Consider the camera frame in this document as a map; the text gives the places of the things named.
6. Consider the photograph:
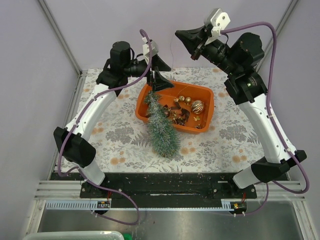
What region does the large gold striped bauble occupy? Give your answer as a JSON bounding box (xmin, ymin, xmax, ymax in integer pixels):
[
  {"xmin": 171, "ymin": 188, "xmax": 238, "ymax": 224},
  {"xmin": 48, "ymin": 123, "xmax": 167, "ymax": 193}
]
[{"xmin": 191, "ymin": 100, "xmax": 205, "ymax": 115}]

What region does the gold flower ornament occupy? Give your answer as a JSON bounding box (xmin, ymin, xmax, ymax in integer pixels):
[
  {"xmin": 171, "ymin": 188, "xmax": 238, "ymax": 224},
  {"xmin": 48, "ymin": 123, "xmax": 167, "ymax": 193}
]
[{"xmin": 193, "ymin": 116, "xmax": 200, "ymax": 122}]

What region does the white plastic bin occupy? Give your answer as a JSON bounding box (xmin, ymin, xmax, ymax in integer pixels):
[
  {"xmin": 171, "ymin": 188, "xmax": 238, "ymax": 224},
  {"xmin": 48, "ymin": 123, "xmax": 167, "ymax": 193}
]
[{"xmin": 23, "ymin": 231, "xmax": 125, "ymax": 240}]

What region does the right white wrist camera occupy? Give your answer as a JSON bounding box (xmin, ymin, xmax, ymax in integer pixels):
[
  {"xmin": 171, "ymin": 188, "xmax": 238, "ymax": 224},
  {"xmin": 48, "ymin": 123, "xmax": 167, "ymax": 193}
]
[{"xmin": 204, "ymin": 8, "xmax": 231, "ymax": 46}]

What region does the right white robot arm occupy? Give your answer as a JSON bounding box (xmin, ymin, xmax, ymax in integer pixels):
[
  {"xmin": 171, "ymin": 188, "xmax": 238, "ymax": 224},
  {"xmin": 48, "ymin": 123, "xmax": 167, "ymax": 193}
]
[{"xmin": 175, "ymin": 26, "xmax": 307, "ymax": 189}]

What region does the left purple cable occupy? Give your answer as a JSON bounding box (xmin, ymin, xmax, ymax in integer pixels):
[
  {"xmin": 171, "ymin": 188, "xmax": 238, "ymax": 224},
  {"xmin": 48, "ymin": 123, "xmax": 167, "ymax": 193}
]
[{"xmin": 57, "ymin": 28, "xmax": 153, "ymax": 226}]

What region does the green object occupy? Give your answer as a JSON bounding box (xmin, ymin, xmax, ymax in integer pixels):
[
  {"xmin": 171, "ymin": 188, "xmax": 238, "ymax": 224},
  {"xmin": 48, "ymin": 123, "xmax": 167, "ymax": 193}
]
[{"xmin": 123, "ymin": 233, "xmax": 133, "ymax": 240}]

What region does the purple cable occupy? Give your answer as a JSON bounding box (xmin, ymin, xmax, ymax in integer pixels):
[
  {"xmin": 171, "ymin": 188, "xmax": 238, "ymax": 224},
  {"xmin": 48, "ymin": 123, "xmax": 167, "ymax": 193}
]
[
  {"xmin": 57, "ymin": 28, "xmax": 153, "ymax": 226},
  {"xmin": 209, "ymin": 21, "xmax": 311, "ymax": 217}
]

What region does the aluminium frame rail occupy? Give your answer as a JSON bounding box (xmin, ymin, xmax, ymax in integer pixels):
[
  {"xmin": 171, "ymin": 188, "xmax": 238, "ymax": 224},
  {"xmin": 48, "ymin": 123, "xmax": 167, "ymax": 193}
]
[{"xmin": 36, "ymin": 0, "xmax": 83, "ymax": 77}]

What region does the small gold bauble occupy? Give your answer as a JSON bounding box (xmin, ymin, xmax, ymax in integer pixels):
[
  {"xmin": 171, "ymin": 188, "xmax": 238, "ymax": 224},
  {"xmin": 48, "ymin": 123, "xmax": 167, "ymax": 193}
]
[
  {"xmin": 184, "ymin": 97, "xmax": 192, "ymax": 105},
  {"xmin": 178, "ymin": 95, "xmax": 185, "ymax": 102}
]

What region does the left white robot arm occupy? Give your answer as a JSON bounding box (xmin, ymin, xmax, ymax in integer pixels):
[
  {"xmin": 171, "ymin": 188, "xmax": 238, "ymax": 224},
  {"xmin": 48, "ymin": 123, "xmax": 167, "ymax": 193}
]
[{"xmin": 53, "ymin": 40, "xmax": 174, "ymax": 186}]

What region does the floral patterned table mat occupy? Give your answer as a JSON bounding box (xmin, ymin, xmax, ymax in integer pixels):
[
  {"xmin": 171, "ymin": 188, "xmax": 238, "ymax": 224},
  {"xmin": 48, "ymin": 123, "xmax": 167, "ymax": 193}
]
[{"xmin": 59, "ymin": 66, "xmax": 286, "ymax": 174}]

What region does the brown ribbon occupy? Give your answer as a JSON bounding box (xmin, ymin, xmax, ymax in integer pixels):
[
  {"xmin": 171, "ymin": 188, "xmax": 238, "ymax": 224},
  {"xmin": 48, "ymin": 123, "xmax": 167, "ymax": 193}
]
[{"xmin": 163, "ymin": 98, "xmax": 191, "ymax": 126}]

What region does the orange plastic tray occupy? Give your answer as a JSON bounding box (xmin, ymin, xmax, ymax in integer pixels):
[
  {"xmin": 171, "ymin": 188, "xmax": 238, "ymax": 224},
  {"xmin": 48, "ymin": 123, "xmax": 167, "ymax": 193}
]
[{"xmin": 134, "ymin": 80, "xmax": 215, "ymax": 135}]

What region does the white slotted cable duct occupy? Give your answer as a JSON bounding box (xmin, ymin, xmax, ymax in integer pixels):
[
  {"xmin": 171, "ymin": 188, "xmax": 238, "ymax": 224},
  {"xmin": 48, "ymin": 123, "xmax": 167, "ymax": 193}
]
[{"xmin": 45, "ymin": 200, "xmax": 112, "ymax": 211}]

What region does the small frosted christmas tree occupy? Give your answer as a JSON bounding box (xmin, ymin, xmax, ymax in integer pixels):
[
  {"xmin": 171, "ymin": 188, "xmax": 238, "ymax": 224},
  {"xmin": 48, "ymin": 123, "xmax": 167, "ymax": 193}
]
[{"xmin": 144, "ymin": 90, "xmax": 180, "ymax": 159}]

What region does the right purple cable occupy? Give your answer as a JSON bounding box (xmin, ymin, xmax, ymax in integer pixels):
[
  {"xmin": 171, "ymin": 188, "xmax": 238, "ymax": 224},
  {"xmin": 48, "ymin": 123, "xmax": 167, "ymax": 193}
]
[{"xmin": 209, "ymin": 21, "xmax": 311, "ymax": 217}]

